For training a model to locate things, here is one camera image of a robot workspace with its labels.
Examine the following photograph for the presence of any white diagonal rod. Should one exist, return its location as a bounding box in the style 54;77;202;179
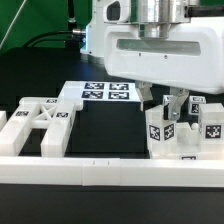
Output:
0;0;27;51

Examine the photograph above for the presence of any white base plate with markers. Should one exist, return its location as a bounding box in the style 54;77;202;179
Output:
59;81;140;102

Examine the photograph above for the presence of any white cube near marker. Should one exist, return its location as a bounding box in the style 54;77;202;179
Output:
163;95;173;106

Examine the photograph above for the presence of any white chair back frame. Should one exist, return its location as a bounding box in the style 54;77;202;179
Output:
0;97;83;158

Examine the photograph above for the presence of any black cable connector post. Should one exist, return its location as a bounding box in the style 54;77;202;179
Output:
65;0;86;50

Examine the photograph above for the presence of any white chair seat part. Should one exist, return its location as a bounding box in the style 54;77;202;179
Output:
150;122;224;160

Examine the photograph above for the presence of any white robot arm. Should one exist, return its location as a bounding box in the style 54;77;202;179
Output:
81;0;224;120

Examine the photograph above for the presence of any white cube marker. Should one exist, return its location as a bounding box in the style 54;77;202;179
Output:
163;95;173;106
188;95;206;115

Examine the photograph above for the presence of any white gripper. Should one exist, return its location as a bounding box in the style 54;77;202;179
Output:
103;0;224;121

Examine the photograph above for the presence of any white left fence block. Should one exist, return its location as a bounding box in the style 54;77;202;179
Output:
0;111;7;131

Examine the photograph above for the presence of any black cable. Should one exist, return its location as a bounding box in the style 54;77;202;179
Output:
23;30;75;48

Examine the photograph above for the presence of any white cube far marker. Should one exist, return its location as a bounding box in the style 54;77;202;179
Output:
188;95;206;115

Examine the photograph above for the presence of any white front fence bar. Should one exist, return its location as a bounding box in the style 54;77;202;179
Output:
0;157;224;187

